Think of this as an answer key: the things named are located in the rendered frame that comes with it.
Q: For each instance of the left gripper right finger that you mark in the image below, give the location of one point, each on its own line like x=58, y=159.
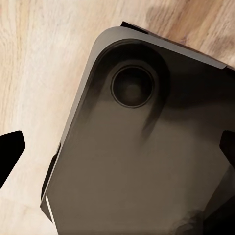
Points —
x=227, y=146

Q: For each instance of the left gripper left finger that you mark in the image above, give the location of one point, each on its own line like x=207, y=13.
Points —
x=12, y=146

